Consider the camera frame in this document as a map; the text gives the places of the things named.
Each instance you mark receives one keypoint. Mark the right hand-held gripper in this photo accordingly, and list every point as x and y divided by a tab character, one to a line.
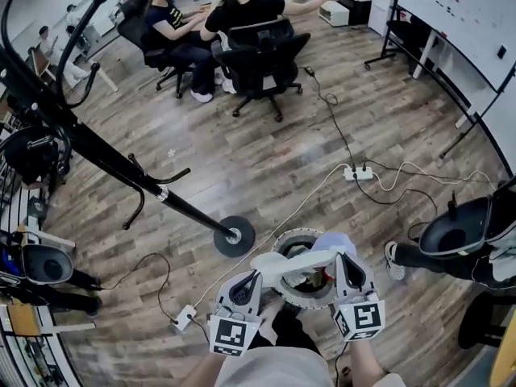
363	317

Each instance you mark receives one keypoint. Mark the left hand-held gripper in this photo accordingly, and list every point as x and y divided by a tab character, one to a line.
231	333

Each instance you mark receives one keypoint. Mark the black coat rack stand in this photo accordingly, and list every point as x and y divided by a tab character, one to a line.
189	208

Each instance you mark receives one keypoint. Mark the person's right forearm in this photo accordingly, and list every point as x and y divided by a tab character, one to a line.
364	361

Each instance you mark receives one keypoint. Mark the person's left forearm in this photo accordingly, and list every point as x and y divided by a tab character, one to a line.
201	371

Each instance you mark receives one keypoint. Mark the white woven laundry basket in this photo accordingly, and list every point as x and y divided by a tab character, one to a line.
310	301

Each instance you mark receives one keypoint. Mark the small white power strip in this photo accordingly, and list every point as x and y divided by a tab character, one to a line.
184	317

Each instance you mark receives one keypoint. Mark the person's black trousers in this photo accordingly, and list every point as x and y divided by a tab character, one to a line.
294	335

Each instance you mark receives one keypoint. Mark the person's white shirt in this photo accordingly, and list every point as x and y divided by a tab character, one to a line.
274	367

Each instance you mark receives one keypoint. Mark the black shell backpack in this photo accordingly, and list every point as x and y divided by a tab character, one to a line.
451	232
48	264

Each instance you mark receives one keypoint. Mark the round wooden table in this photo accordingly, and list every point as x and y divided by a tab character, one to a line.
506	353

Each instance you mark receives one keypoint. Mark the black office chair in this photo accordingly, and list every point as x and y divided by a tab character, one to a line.
133	26
262	55

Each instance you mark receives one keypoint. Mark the white storage box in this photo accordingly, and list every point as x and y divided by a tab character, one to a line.
332	13

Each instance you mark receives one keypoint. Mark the wooden table white frame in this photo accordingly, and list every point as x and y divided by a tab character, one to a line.
24	319

